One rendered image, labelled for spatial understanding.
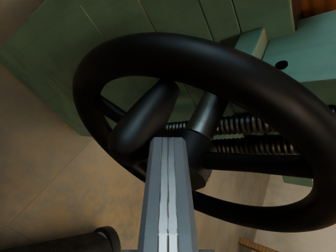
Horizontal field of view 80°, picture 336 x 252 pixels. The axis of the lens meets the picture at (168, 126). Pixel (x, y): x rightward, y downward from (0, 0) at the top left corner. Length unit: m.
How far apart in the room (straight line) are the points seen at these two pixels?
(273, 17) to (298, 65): 0.08
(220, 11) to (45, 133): 0.85
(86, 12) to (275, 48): 0.32
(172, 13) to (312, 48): 0.19
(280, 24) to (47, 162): 0.93
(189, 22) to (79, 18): 0.22
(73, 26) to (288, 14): 0.38
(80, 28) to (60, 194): 0.77
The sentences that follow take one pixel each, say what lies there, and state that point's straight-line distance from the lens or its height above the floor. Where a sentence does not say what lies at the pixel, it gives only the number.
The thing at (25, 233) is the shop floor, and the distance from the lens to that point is 1.07.
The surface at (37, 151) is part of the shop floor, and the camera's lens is 0.99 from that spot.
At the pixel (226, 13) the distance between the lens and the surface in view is 0.31.
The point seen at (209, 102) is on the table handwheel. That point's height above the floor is 0.82.
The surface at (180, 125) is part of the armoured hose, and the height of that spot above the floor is 0.76.
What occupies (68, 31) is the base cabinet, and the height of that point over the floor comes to 0.51.
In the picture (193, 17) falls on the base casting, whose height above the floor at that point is 0.78.
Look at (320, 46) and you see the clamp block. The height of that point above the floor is 0.93.
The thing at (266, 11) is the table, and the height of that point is 0.87.
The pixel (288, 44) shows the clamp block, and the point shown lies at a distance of 0.29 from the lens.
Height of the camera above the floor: 0.94
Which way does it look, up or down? 40 degrees down
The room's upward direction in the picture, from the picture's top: 91 degrees clockwise
